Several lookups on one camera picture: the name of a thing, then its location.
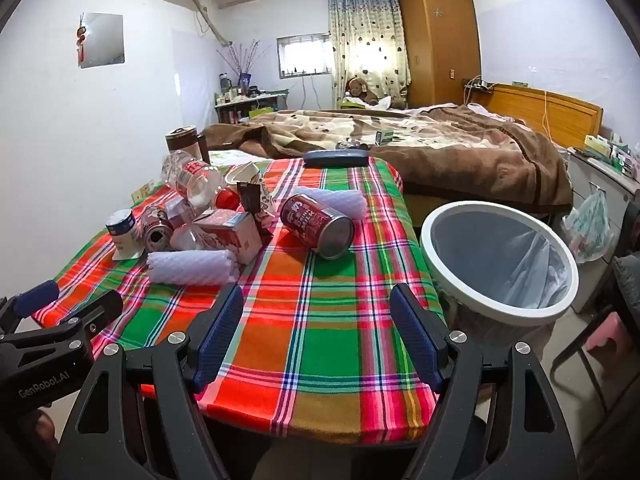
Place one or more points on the dark brown small packet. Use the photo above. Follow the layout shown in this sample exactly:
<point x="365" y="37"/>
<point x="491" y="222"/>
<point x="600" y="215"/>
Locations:
<point x="249" y="196"/>

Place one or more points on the white round bin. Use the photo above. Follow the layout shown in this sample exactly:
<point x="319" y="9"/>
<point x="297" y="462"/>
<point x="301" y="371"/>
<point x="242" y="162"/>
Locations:
<point x="450" y="270"/>

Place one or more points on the clear plastic bottle red label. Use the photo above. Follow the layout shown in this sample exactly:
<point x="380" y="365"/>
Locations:
<point x="195" y="177"/>

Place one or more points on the brown patterned blanket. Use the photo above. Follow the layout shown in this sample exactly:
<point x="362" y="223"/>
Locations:
<point x="450" y="160"/>

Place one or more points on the small silver object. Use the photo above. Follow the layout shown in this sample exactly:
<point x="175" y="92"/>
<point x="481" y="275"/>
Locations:
<point x="350" y="145"/>

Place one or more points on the brown thermos mug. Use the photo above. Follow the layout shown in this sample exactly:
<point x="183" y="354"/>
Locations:
<point x="182" y="142"/>

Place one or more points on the person's left hand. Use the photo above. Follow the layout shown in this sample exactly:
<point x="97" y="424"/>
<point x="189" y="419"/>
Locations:
<point x="44" y="430"/>

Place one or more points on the white floral bedsheet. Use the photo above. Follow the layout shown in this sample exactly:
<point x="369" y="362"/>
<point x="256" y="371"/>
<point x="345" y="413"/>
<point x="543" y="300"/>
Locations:
<point x="235" y="156"/>

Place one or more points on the brown teddy bear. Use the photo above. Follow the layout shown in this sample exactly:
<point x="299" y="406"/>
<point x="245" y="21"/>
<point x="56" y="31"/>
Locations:
<point x="357" y="89"/>

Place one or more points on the square wall mirror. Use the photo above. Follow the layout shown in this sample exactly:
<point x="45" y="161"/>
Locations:
<point x="105" y="40"/>

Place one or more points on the dark blue case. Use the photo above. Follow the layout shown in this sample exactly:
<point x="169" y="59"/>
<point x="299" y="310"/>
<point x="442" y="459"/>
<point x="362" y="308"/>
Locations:
<point x="335" y="158"/>

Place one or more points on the patterned curtain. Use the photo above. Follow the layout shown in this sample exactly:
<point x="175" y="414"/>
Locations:
<point x="370" y="35"/>

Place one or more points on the wooden wardrobe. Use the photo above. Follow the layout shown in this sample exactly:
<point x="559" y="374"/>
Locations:
<point x="440" y="40"/>

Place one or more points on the white bedside cabinet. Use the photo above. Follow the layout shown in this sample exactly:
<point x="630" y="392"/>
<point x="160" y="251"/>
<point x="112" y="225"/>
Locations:
<point x="600" y="180"/>

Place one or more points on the grey bin liner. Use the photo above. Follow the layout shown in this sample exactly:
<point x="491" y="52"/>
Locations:
<point x="500" y="260"/>

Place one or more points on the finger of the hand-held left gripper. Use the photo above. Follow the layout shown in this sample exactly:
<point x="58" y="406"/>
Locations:
<point x="36" y="297"/>
<point x="97" y="310"/>

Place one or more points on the white patterned carton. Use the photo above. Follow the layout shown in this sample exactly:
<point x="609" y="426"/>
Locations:
<point x="264" y="207"/>

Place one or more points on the wall socket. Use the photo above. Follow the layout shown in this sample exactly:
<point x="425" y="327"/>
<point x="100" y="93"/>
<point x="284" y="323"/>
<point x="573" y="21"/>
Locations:
<point x="141" y="191"/>

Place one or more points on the white cup blue label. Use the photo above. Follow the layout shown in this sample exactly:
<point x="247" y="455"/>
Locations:
<point x="122" y="230"/>

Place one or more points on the dried branches in vase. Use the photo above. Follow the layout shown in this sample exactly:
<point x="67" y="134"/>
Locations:
<point x="245" y="62"/>

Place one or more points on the white foam net sleeve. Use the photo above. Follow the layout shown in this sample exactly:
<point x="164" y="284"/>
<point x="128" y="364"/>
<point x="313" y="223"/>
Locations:
<point x="342" y="200"/>
<point x="190" y="267"/>

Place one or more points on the small crushed red can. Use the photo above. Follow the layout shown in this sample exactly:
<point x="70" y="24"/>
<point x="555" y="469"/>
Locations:
<point x="156" y="227"/>

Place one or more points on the small green white box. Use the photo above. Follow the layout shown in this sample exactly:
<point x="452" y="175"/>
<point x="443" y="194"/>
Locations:
<point x="384" y="136"/>

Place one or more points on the wooden headboard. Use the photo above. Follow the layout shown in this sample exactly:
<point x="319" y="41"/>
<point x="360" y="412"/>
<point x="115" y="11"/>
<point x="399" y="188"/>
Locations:
<point x="545" y="110"/>

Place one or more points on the stack of small boxes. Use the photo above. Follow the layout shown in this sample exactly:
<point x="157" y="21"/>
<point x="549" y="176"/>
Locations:
<point x="605" y="150"/>

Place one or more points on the black chair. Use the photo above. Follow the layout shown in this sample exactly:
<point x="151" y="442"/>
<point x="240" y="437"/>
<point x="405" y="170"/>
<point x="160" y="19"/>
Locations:
<point x="627" y="280"/>

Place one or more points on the red hanging ornament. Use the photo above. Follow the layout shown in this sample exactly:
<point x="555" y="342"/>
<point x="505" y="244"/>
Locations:
<point x="81" y="40"/>

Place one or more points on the large red drink can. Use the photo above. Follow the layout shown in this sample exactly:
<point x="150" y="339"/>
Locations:
<point x="310" y="220"/>

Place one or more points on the plaid tablecloth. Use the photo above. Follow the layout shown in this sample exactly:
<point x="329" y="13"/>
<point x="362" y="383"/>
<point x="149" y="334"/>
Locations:
<point x="310" y="320"/>

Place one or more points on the pink bed sheet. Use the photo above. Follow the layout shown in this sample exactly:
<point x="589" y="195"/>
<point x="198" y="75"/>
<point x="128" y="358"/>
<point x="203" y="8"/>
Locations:
<point x="487" y="111"/>

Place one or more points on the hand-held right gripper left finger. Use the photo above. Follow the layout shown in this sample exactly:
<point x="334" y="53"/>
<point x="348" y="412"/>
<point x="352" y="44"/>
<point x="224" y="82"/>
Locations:
<point x="220" y="332"/>

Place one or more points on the cluttered white shelf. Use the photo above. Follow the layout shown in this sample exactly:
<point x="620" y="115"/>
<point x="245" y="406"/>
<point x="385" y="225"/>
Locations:
<point x="250" y="105"/>

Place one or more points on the small window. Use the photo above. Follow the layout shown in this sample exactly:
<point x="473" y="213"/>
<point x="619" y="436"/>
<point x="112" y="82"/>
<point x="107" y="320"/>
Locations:
<point x="305" y="55"/>

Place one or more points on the wrapped air conditioner pipe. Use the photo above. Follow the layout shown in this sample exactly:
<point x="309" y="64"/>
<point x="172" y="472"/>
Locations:
<point x="210" y="22"/>

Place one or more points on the pink plastic stool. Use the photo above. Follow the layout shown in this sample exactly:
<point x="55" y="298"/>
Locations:
<point x="607" y="332"/>

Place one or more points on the hanging plastic bag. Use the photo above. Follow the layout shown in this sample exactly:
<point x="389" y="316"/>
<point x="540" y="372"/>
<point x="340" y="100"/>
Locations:
<point x="590" y="225"/>

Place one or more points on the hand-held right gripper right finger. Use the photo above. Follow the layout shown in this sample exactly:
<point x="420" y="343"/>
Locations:
<point x="415" y="332"/>

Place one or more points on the red and white carton box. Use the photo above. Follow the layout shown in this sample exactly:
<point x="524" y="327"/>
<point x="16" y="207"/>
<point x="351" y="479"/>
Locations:
<point x="225" y="237"/>

